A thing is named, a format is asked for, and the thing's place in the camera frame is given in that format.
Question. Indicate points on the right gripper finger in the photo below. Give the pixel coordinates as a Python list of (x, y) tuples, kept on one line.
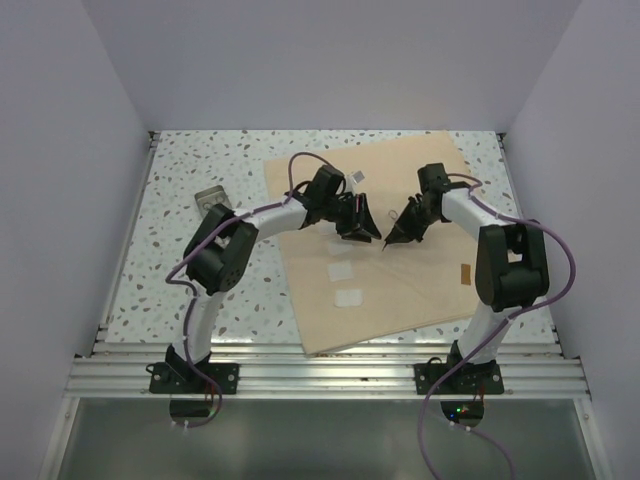
[(413, 207), (411, 228)]

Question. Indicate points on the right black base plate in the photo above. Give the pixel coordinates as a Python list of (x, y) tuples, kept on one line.
[(470, 379)]

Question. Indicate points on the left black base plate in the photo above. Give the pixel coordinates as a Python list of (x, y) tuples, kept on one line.
[(165, 381)]

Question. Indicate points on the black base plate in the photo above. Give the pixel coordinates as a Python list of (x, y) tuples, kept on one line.
[(470, 379), (165, 381)]

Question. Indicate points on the beige surgical drape cloth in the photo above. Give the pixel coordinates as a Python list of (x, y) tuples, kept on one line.
[(406, 286)]

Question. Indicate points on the metal instrument tray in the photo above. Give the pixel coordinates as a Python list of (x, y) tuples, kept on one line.
[(208, 198)]

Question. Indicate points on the brown tape piece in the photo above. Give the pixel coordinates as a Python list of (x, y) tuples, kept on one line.
[(466, 274)]

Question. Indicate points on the white gauze pad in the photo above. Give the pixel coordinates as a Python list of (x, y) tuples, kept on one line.
[(336, 248), (327, 229), (340, 271), (348, 298)]

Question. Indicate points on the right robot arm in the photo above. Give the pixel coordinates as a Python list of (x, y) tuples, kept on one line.
[(511, 270)]

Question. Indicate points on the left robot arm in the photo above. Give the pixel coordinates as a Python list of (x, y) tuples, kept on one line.
[(218, 254)]

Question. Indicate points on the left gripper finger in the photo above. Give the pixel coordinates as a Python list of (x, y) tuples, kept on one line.
[(367, 227), (346, 223)]

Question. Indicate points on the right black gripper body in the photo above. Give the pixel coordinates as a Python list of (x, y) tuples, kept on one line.
[(431, 215)]

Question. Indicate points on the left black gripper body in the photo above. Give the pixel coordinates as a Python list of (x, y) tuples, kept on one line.
[(337, 210)]

